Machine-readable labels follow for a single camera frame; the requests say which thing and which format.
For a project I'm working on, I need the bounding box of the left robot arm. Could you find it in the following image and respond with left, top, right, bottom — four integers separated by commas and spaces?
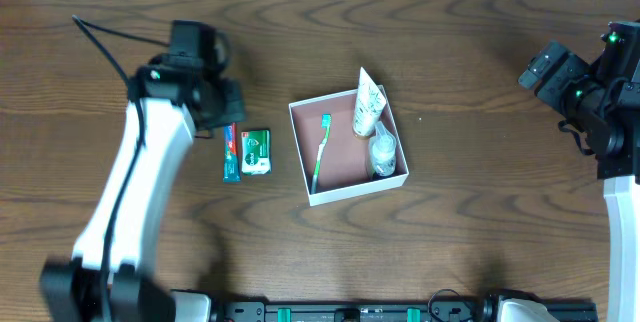
40, 64, 246, 321

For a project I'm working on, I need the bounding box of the green white toothbrush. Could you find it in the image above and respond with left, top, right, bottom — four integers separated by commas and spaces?
311, 114, 332, 194

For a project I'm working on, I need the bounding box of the white patterned lotion tube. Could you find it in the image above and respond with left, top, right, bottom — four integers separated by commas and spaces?
352, 67, 387, 138

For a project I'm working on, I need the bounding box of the black mounting rail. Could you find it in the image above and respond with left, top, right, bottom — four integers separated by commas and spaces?
219, 300, 599, 322

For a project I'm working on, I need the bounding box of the Colgate toothpaste tube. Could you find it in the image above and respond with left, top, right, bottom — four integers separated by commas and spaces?
223, 123, 241, 183

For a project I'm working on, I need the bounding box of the white box pink interior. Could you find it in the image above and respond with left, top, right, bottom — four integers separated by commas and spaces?
289, 90, 409, 206

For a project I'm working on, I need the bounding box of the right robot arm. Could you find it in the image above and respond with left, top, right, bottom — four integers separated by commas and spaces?
518, 21, 639, 321

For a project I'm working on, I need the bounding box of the clear spray bottle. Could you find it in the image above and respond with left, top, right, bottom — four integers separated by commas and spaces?
369, 121, 397, 180

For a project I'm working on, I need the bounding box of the green Dettol soap pack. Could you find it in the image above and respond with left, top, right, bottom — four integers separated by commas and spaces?
241, 130, 272, 175

